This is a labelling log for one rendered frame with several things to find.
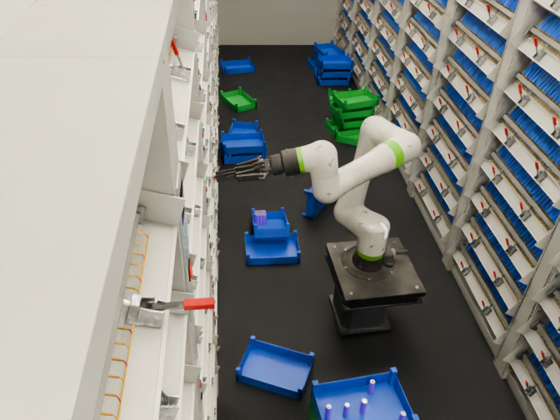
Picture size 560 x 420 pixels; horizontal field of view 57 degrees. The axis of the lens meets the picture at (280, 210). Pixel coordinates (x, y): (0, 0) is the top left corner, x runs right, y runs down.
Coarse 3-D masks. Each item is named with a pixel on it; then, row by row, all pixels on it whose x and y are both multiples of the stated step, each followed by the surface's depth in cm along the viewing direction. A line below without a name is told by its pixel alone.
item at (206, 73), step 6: (204, 72) 207; (204, 78) 208; (204, 84) 206; (204, 96) 193; (204, 102) 194; (204, 108) 190; (204, 114) 186; (204, 120) 183; (204, 126) 179; (204, 132) 176; (204, 138) 172; (204, 144) 169; (204, 156) 160
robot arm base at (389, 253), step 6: (354, 252) 241; (384, 252) 236; (390, 252) 237; (396, 252) 240; (402, 252) 241; (354, 258) 238; (360, 258) 234; (384, 258) 235; (390, 258) 236; (354, 264) 237; (360, 264) 236; (366, 264) 233; (372, 264) 233; (378, 264) 234; (384, 264) 237; (390, 264) 236; (366, 270) 234; (372, 270) 234; (378, 270) 235
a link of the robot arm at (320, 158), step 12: (312, 144) 180; (324, 144) 179; (300, 156) 179; (312, 156) 178; (324, 156) 178; (336, 156) 180; (300, 168) 180; (312, 168) 180; (324, 168) 180; (336, 168) 182
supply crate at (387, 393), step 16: (320, 384) 176; (336, 384) 178; (352, 384) 180; (368, 384) 182; (384, 384) 182; (400, 384) 177; (320, 400) 177; (336, 400) 177; (352, 400) 177; (368, 400) 177; (384, 400) 178; (400, 400) 177; (320, 416) 167; (336, 416) 172; (352, 416) 172; (368, 416) 173; (384, 416) 173; (416, 416) 165
